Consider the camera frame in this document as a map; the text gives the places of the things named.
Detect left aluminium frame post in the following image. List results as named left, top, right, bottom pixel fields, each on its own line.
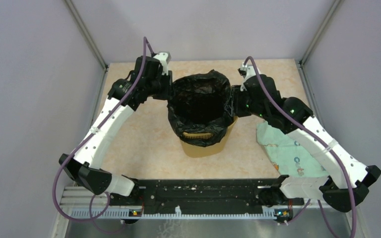
left=63, top=0, right=108, bottom=72

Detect yellow ribbed trash bin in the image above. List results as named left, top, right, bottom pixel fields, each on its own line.
left=180, top=116, right=238, bottom=158

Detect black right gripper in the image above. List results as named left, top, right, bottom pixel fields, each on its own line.
left=225, top=85, right=267, bottom=120

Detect right aluminium frame post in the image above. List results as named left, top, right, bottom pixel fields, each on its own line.
left=299, top=0, right=344, bottom=68

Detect light green patterned cloth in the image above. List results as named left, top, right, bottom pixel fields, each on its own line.
left=256, top=122, right=329, bottom=178

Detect black plastic trash bag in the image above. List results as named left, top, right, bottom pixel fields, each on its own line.
left=167, top=69, right=234, bottom=140

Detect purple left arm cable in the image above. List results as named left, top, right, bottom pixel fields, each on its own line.
left=52, top=36, right=155, bottom=236

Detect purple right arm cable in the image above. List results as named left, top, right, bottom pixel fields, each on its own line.
left=244, top=56, right=357, bottom=238

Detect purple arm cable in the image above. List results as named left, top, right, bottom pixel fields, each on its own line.
left=244, top=56, right=357, bottom=238
left=52, top=36, right=155, bottom=236

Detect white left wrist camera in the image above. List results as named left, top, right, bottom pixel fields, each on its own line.
left=153, top=52, right=171, bottom=75

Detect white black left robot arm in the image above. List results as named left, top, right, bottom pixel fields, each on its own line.
left=63, top=52, right=174, bottom=205

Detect grey slotted cable duct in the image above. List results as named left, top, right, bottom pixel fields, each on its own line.
left=70, top=207, right=277, bottom=220

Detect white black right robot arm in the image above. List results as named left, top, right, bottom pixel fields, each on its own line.
left=231, top=74, right=381, bottom=213

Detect aluminium frame post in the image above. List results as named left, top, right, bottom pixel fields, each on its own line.
left=299, top=0, right=344, bottom=68
left=63, top=0, right=108, bottom=72

